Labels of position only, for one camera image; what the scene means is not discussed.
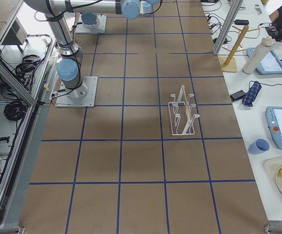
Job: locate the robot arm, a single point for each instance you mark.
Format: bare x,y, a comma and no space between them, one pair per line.
90,20
69,69

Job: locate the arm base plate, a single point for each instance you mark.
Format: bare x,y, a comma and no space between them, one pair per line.
84,96
80,29

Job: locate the black power adapter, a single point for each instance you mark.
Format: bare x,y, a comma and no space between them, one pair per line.
241,22

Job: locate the wooden mug tree stand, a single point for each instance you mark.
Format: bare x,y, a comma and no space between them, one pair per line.
228,64

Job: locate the blue cup on desk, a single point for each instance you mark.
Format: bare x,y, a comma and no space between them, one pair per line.
259,146

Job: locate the folded plaid umbrella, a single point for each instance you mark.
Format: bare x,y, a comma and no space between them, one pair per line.
251,95

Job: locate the white wire cup rack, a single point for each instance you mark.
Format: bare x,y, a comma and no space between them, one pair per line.
180,113

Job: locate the blue plastic cup near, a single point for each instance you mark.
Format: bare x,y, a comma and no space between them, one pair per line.
145,8

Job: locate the white cardboard tube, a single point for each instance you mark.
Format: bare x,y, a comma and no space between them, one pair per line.
259,53

